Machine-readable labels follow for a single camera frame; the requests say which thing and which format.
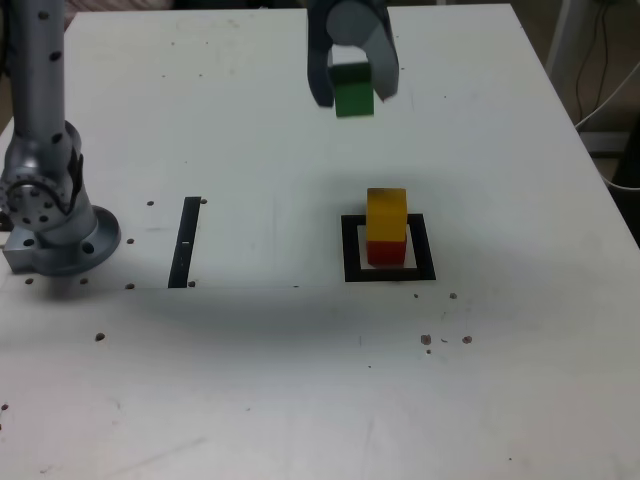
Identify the white metal post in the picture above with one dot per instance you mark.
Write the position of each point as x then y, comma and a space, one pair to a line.
559, 35

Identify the grey background box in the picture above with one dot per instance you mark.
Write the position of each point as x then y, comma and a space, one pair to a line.
602, 144

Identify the green cube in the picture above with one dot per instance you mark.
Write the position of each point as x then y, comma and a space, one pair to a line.
352, 97

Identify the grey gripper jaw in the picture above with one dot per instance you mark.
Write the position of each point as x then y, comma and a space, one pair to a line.
317, 60
357, 22

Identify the red cube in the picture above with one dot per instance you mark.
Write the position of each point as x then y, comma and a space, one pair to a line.
386, 254

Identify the yellow cube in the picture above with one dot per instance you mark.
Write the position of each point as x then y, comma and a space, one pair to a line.
386, 215

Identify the black tape square outline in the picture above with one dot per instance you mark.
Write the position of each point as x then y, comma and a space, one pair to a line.
350, 250

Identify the black tape strip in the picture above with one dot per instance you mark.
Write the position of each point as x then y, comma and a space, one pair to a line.
184, 240

